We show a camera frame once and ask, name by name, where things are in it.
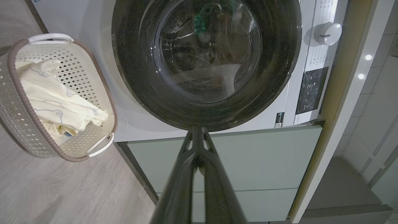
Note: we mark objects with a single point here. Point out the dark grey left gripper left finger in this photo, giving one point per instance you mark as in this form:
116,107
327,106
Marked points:
177,199

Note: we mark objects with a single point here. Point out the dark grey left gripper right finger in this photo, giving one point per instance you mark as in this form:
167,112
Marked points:
220,199

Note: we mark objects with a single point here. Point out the washing machine glass door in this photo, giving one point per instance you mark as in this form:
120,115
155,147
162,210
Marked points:
136,77

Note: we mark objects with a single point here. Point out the cream yellow printed garment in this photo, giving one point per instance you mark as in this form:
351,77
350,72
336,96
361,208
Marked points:
53,99

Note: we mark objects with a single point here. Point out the cream perforated basket brown rim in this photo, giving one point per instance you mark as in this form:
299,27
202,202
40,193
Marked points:
77,71

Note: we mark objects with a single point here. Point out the white front-load washing machine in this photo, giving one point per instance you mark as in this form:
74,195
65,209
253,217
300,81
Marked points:
77,18

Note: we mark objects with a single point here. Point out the round white filter cover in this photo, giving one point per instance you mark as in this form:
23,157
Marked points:
122,123

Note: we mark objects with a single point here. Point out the small dark brand sticker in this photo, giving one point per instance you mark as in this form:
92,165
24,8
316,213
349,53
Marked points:
279,119

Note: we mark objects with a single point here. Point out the black control display panel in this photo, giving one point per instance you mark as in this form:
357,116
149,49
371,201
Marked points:
311,90

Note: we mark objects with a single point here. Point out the white control knob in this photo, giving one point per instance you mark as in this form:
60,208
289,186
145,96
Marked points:
328,33

